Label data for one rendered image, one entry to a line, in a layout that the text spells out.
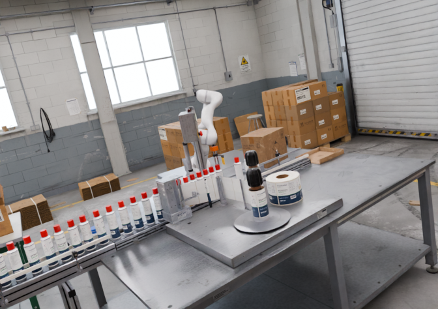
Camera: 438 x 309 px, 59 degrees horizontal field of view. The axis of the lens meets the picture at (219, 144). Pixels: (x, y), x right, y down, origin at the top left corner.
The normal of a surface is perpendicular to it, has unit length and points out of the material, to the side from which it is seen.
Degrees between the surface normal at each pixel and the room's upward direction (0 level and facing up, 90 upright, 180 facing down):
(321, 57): 90
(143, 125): 90
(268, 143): 90
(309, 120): 87
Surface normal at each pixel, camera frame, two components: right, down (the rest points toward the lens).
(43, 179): 0.48, 0.08
